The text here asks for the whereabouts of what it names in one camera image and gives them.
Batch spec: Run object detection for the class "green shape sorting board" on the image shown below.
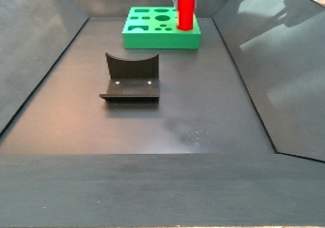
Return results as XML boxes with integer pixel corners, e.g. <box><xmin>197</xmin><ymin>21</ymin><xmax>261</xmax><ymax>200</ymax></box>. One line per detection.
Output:
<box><xmin>122</xmin><ymin>7</ymin><xmax>201</xmax><ymax>49</ymax></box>

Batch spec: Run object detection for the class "red hexagon prism block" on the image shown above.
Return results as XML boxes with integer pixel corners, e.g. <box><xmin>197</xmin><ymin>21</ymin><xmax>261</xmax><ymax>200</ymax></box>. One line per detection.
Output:
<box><xmin>177</xmin><ymin>0</ymin><xmax>195</xmax><ymax>30</ymax></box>

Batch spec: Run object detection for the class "black curved holder stand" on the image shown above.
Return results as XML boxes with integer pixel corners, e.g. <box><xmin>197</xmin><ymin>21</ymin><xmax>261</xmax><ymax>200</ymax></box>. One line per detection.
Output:
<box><xmin>99</xmin><ymin>53</ymin><xmax>160</xmax><ymax>101</ymax></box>

